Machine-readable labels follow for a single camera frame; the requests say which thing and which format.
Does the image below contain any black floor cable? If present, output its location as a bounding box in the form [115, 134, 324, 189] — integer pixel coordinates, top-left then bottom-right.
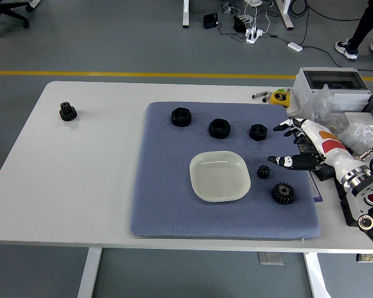
[301, 45, 344, 68]

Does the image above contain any black hex nut wide bore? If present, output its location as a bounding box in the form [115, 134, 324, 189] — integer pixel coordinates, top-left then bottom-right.
[208, 118, 231, 139]

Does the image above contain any black office chair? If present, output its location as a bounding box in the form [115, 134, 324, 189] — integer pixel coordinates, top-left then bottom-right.
[0, 0, 32, 38]

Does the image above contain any bubble wrap bag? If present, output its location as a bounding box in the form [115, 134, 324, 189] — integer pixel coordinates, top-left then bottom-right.
[340, 121, 373, 156]

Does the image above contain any white desk leg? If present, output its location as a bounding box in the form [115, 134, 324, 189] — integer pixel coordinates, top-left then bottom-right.
[275, 0, 295, 30]
[182, 0, 192, 29]

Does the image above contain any black digital display module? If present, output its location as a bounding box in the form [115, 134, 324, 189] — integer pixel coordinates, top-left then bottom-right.
[312, 164, 336, 183]
[298, 136, 318, 155]

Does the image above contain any grey electrical enclosure box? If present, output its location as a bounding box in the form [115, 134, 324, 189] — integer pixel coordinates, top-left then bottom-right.
[291, 66, 373, 114]

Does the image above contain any black charger block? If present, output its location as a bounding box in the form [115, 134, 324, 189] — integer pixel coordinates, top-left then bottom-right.
[233, 15, 247, 33]

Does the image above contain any yellow tape measure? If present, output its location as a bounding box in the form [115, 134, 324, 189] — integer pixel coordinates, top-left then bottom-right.
[269, 88, 292, 109]

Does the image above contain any person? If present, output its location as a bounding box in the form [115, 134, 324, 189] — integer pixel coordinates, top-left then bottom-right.
[334, 0, 373, 61]

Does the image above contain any clear plastic parts bag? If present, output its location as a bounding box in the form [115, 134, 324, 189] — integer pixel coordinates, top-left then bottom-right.
[298, 84, 346, 137]

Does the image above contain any white button control box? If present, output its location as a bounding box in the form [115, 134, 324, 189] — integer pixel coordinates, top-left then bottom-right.
[334, 179, 366, 227]

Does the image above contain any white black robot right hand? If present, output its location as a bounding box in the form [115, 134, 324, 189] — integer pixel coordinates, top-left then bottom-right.
[267, 117, 366, 184]

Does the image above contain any blue-grey textured mat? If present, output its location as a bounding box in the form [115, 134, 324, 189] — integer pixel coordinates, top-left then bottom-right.
[130, 101, 322, 240]

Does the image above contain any white sheet with purple edge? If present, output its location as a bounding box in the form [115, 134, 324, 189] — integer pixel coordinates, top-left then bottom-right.
[307, 169, 324, 203]

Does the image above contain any white table leg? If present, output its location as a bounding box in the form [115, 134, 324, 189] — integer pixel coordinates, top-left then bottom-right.
[303, 251, 330, 298]
[76, 247, 103, 298]

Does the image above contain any black stepped double gear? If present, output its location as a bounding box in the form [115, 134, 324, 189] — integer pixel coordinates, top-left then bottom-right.
[59, 101, 78, 122]

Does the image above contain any white square plate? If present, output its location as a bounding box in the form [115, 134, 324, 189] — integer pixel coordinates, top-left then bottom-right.
[189, 150, 252, 203]

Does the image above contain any white power strip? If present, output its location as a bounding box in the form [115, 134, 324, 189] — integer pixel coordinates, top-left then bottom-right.
[245, 27, 264, 44]

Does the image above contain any grey under-table socket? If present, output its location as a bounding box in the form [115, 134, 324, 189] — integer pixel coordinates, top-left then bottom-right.
[257, 251, 285, 266]

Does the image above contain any large black gear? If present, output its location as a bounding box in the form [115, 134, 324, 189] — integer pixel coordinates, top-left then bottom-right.
[271, 182, 297, 205]

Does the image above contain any small black hex nut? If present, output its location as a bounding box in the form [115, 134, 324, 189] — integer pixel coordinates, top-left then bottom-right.
[249, 123, 269, 142]

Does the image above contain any large black threaded hex nut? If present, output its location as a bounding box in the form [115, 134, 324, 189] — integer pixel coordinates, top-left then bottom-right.
[170, 107, 192, 127]

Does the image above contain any white cardboard box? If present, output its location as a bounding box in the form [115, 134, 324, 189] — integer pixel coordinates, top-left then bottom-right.
[343, 111, 373, 128]

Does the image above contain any black adapter box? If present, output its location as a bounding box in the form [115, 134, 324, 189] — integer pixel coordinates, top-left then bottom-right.
[203, 12, 219, 29]

